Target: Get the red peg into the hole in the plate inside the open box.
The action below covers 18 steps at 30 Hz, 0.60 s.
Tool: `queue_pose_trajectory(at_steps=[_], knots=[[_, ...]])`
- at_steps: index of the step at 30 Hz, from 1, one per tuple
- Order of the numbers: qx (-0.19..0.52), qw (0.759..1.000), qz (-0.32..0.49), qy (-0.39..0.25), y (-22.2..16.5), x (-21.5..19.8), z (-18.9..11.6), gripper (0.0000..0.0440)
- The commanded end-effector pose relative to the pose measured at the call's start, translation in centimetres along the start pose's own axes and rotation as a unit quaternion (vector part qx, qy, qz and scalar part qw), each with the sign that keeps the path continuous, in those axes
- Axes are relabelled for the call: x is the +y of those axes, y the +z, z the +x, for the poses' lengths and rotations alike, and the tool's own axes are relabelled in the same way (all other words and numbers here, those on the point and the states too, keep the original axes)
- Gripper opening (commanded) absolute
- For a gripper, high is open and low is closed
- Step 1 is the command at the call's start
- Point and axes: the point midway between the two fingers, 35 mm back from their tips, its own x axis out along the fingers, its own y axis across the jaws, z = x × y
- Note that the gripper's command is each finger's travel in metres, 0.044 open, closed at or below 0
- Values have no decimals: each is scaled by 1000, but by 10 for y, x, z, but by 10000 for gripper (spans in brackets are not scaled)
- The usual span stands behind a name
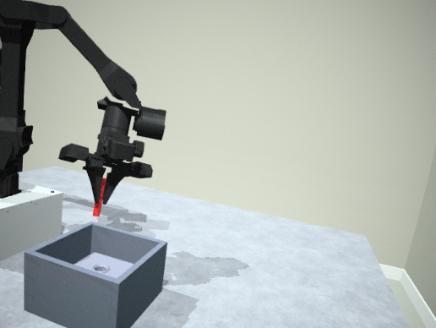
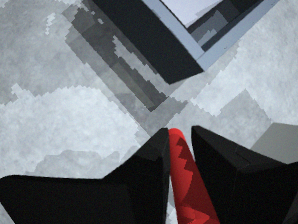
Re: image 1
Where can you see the red peg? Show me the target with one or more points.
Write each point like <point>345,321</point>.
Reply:
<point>97,208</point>

